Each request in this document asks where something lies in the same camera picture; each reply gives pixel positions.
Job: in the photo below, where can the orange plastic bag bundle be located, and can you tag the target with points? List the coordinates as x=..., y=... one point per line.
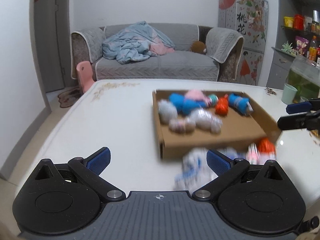
x=222, y=106

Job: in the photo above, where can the pink fluffy sock bundle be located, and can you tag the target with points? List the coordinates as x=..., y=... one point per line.
x=197, y=95

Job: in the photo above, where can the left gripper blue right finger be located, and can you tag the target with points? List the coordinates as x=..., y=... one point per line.
x=218, y=162

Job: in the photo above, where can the glass fish tank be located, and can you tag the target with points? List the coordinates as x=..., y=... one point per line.
x=304, y=76

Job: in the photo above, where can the brown plush toy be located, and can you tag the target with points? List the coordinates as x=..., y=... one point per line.
x=199, y=47

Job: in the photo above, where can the teal pink sock bundle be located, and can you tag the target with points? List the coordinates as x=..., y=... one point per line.
x=213, y=99

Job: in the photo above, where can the grey sofa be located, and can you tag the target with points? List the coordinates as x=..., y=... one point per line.
x=220, y=63

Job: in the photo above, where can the decorated grey refrigerator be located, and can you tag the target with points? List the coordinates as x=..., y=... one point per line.
x=250, y=19

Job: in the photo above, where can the green plastic cup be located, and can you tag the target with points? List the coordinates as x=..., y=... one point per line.
x=289, y=93

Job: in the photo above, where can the white floral plastic bundle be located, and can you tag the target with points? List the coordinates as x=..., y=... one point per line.
x=182, y=126

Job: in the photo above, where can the white mesh bundle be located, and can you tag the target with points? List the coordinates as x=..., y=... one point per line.
x=167, y=111

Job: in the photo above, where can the floor rug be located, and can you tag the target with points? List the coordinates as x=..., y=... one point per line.
x=69, y=98

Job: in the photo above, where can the blue white sock bundle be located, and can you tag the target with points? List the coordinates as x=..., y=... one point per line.
x=241, y=104

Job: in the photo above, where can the grey sock with blue flower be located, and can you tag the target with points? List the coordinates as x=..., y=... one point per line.
x=195, y=171

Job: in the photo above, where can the grey shelf cabinet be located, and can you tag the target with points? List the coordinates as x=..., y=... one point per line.
x=281, y=60

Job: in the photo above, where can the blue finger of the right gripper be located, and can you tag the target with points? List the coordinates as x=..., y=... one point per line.
x=292, y=122
x=301, y=107

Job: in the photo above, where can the pink plastic stool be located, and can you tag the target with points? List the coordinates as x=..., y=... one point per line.
x=85, y=75

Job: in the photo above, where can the light blue blanket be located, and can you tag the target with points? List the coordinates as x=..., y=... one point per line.
x=132, y=43

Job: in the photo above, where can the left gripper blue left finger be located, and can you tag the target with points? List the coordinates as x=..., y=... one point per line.
x=98, y=161

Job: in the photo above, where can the white pink striped sock bundle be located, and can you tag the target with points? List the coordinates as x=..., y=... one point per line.
x=252, y=154

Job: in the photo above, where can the brown cardboard box tray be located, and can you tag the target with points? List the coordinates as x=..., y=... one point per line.
x=238, y=131

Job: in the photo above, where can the pink cushion on sofa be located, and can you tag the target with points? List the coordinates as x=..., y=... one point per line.
x=160, y=49

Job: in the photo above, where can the clear plastic bag bundle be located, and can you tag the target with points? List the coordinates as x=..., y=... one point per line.
x=206, y=121

